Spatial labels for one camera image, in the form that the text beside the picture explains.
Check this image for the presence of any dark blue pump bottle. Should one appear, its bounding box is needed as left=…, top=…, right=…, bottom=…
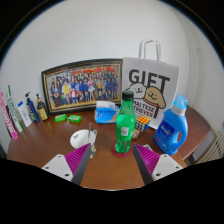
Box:
left=25, top=91, right=41, bottom=124

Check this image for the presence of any small green box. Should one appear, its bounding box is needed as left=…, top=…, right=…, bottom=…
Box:
left=67, top=114, right=83, bottom=124
left=54, top=113, right=68, bottom=123

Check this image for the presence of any white paper gift bag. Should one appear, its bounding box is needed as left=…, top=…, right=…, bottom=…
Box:
left=121, top=38, right=180, bottom=130

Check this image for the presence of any white radiator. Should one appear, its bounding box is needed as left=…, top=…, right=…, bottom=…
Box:
left=196, top=131, right=224, bottom=164

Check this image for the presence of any blue tissue pack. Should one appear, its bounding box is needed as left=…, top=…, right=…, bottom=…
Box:
left=94, top=100, right=120, bottom=125

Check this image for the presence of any flat round red coaster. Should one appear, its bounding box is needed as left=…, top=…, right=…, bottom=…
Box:
left=110, top=143, right=136, bottom=158

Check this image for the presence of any white paper cup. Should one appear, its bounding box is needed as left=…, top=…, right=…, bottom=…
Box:
left=69, top=129, right=98, bottom=158

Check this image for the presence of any white bottle with blue cap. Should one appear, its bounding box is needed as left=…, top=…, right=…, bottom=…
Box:
left=17, top=101, right=33, bottom=128

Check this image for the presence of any pink and white cheering stick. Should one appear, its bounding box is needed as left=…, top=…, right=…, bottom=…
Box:
left=0, top=92, right=19, bottom=141

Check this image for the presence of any blue detergent jug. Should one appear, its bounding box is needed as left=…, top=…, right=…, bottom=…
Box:
left=153, top=94, right=189, bottom=156

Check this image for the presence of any small beige card box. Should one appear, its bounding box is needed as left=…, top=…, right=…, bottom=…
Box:
left=131, top=128, right=142, bottom=140

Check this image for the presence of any framed group picture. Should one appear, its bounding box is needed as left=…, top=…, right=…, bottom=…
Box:
left=41, top=58, right=124, bottom=116

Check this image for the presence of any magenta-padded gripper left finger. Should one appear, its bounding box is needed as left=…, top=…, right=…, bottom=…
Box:
left=41, top=143, right=93, bottom=186

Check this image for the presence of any green plastic drink bottle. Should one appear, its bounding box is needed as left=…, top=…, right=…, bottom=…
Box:
left=114, top=90, right=137, bottom=154

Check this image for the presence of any colourful puzzle cube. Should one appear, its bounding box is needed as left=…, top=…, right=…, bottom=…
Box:
left=134, top=115, right=151, bottom=133

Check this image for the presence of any brown pump bottle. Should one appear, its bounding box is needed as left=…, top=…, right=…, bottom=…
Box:
left=35, top=93, right=49, bottom=122

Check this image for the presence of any green and white cheering stick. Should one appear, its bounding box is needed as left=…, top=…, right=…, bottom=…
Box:
left=6, top=84, right=25, bottom=134

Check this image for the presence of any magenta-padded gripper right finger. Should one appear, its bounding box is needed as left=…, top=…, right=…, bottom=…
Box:
left=132, top=143, right=184, bottom=186

